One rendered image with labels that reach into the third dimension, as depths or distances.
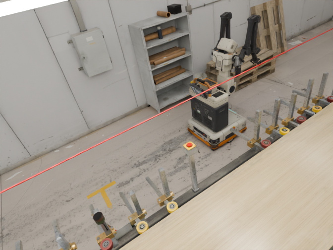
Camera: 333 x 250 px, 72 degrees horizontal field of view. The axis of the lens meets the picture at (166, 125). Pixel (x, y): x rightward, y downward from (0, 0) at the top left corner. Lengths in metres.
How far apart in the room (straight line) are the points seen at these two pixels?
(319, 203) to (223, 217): 0.63
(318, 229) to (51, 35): 3.60
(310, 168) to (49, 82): 3.44
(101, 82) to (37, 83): 0.95
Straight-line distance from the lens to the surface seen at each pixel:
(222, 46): 3.13
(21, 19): 3.71
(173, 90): 4.72
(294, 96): 2.50
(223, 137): 3.31
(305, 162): 2.10
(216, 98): 2.97
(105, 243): 1.74
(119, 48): 4.05
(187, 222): 1.68
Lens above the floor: 2.35
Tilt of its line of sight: 36 degrees down
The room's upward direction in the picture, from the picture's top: 11 degrees counter-clockwise
